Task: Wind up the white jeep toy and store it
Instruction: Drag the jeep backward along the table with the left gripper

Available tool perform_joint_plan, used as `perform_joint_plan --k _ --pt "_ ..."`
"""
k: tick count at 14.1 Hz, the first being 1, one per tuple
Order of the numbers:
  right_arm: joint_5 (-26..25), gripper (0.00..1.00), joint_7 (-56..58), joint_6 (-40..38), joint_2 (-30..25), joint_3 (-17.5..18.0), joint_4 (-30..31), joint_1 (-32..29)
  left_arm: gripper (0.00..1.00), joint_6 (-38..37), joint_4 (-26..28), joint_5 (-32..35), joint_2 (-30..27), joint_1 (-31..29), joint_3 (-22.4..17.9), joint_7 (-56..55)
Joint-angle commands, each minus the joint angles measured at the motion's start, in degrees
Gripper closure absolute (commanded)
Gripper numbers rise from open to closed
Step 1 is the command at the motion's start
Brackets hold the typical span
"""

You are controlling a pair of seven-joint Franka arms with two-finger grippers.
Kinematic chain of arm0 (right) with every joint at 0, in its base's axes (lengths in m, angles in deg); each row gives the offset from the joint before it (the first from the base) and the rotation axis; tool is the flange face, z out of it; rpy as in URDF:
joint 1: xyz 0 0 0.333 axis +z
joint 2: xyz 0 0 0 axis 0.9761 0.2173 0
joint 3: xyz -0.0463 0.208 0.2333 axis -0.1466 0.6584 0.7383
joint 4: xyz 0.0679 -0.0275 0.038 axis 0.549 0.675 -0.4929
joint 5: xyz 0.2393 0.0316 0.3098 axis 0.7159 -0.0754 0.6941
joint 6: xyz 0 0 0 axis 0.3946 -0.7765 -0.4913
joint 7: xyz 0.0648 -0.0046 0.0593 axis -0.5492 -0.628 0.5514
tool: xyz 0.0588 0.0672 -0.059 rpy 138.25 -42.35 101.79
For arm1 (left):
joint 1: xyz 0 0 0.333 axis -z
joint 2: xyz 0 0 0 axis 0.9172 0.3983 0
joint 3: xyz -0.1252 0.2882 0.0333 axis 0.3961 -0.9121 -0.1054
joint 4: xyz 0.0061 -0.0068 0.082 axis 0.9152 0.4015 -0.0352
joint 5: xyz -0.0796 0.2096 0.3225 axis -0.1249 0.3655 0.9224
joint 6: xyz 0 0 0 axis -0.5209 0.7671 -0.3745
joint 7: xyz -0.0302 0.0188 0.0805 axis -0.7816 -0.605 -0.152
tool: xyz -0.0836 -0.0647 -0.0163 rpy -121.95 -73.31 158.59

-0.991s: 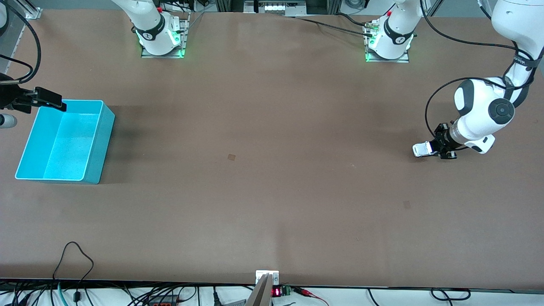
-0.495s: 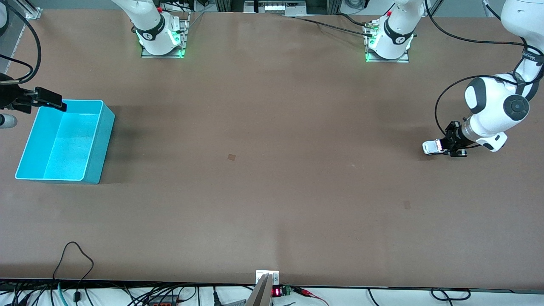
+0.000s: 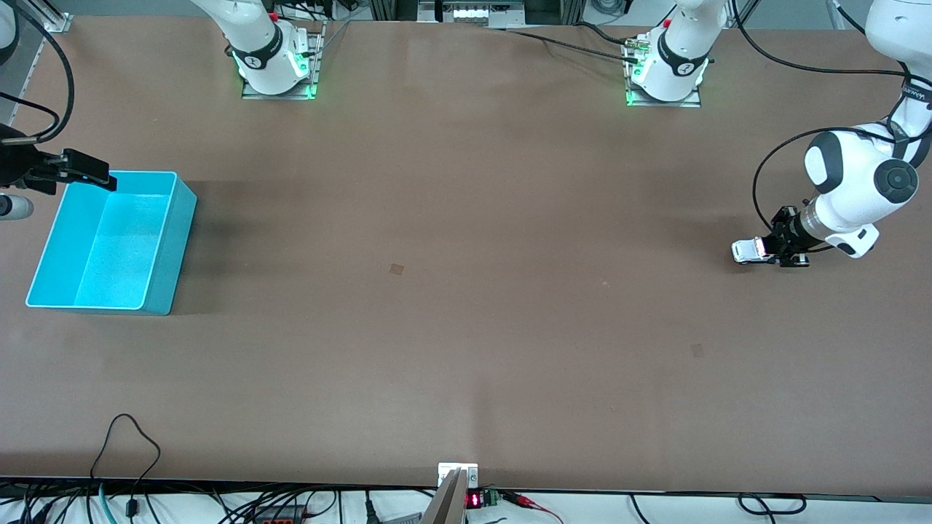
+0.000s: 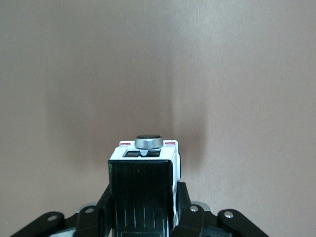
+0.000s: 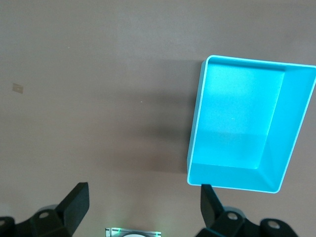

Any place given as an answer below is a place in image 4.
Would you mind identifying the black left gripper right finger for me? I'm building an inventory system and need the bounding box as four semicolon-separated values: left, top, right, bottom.
172;182;269;237

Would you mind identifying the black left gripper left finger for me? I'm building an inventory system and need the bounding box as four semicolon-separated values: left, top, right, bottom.
9;184;113;237

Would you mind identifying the white jeep toy black roof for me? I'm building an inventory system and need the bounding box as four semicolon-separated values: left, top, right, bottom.
108;133;183;237

